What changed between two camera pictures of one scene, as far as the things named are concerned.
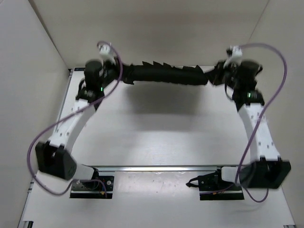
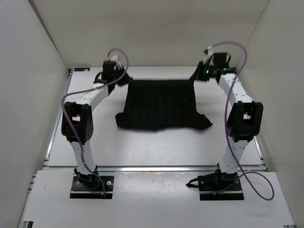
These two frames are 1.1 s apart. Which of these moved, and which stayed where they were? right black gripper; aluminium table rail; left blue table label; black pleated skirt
Moved: right black gripper; black pleated skirt
Stayed: aluminium table rail; left blue table label
